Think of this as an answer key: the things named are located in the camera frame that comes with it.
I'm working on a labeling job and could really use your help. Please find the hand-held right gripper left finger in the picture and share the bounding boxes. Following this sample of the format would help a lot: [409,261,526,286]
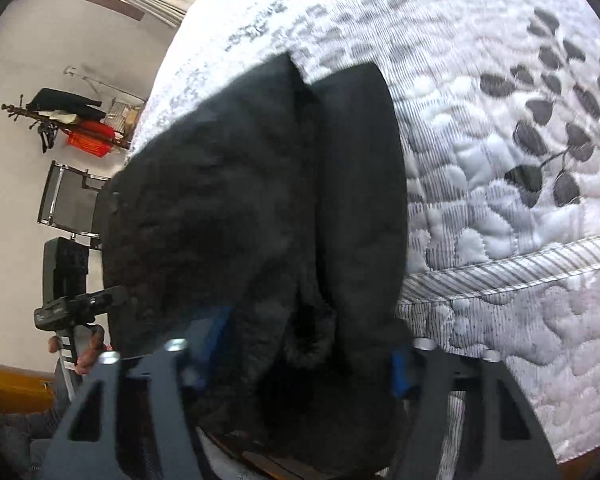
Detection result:
[40,305,233,480]

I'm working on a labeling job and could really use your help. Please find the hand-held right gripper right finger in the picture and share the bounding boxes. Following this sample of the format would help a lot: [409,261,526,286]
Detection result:
[391,337,563,480]

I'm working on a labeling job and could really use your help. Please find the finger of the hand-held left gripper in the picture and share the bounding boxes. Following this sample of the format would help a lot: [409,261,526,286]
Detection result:
[87,285,130,309]

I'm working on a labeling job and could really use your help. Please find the black pants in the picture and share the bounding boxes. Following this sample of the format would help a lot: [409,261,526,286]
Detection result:
[97,52,418,478]

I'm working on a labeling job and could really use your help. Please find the person's left hand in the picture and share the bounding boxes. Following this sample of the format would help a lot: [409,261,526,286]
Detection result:
[47,324,108,377]

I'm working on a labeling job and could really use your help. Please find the black mesh chair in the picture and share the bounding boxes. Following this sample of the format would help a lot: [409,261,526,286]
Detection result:
[37,160,106,241]

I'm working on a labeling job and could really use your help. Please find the red hanging cloth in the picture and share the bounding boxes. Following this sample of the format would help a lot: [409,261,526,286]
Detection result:
[67,120,117,157]

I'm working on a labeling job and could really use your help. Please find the wooden coat rack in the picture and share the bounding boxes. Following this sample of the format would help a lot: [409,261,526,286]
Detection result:
[1,102,131,152]

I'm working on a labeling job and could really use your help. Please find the black hanging garment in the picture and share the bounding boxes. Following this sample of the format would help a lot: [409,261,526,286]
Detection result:
[30,88,103,120]

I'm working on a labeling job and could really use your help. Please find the quilted leaf-print bedspread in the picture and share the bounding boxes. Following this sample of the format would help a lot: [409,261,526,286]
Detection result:
[130,0,600,466]

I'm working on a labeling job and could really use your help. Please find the wire basket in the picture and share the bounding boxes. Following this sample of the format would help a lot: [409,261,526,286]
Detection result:
[102,97,146,137]

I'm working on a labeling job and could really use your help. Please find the wooden wall trim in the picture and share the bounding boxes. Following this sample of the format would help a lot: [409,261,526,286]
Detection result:
[25,0,146,22]

